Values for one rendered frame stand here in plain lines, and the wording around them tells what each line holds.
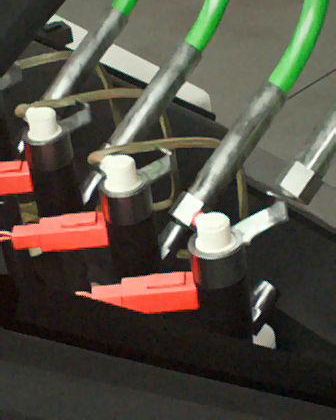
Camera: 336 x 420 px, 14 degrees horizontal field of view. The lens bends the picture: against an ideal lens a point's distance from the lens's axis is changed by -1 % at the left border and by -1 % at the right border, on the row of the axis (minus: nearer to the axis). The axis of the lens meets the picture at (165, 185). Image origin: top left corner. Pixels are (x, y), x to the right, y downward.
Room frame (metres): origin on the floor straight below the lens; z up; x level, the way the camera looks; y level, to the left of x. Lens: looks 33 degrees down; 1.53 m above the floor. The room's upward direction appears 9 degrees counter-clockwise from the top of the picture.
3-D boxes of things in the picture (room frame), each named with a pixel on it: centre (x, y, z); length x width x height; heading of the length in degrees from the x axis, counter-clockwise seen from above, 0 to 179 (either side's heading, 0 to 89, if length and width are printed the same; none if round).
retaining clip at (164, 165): (0.62, 0.01, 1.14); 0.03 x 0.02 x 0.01; 122
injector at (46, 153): (0.68, 0.06, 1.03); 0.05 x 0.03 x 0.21; 122
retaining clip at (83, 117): (0.68, 0.05, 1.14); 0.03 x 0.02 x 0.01; 122
